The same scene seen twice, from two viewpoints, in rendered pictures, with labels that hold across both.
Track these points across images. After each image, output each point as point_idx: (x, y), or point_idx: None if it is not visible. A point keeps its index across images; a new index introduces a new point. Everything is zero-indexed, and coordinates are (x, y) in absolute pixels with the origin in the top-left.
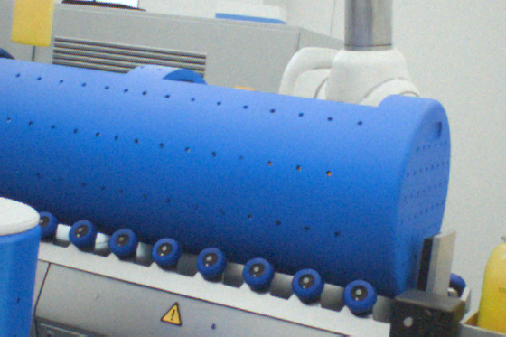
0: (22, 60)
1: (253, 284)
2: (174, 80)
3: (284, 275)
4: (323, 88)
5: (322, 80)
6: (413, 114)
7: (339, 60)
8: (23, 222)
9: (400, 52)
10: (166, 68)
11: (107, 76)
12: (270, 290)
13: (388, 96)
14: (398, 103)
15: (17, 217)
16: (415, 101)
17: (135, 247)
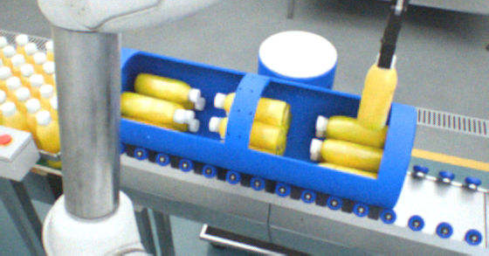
0: (340, 92)
1: None
2: (240, 71)
3: (177, 164)
4: (141, 247)
5: (141, 252)
6: (125, 47)
7: (127, 197)
8: (260, 50)
9: (58, 200)
10: (250, 79)
11: (279, 79)
12: None
13: (133, 53)
14: (129, 50)
15: (265, 52)
16: (121, 50)
17: None
